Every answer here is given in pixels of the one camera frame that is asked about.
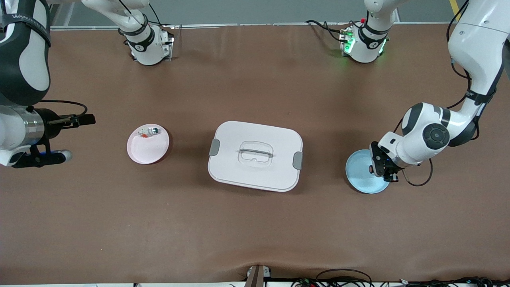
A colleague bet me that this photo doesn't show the white lidded box grey latches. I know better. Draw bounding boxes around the white lidded box grey latches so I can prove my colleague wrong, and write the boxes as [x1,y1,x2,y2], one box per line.
[208,120,304,193]

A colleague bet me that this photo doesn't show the light blue round plate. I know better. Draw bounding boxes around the light blue round plate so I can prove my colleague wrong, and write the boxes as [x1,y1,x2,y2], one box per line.
[345,149,392,195]

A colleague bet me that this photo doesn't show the pink round plate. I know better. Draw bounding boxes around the pink round plate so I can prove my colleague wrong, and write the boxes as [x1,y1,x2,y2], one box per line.
[127,124,170,165]

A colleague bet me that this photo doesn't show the brown table cover mat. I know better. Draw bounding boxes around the brown table cover mat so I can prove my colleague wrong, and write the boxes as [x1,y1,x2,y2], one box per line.
[0,23,510,285]

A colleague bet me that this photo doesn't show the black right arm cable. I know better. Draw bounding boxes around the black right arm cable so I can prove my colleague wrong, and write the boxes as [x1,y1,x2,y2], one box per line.
[28,100,88,117]

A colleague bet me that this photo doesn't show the black cable bundle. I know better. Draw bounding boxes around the black cable bundle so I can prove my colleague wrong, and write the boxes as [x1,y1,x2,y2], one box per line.
[291,269,510,287]

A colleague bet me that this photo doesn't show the black left base cable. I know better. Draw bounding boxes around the black left base cable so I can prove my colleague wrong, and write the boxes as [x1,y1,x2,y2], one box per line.
[306,19,352,42]

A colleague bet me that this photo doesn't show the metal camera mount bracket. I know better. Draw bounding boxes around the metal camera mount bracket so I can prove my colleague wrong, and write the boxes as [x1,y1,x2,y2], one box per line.
[244,265,272,287]

